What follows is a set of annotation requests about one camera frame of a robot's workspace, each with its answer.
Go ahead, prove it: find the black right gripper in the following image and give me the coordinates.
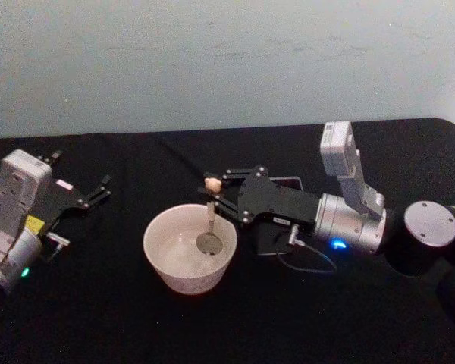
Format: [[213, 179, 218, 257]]
[[196, 165, 322, 233]]

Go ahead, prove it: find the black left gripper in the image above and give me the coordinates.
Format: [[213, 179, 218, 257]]
[[25, 149, 114, 239]]

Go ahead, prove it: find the steel spoon with cream handle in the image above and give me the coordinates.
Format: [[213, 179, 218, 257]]
[[196, 177, 224, 256]]

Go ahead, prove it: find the white ceramic bowl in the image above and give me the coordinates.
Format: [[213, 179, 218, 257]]
[[143, 203, 238, 297]]

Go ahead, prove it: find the black table cloth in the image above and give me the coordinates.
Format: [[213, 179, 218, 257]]
[[0, 117, 455, 364]]

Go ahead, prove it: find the thin dark right gripper cable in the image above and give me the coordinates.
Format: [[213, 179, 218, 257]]
[[275, 224, 338, 275]]

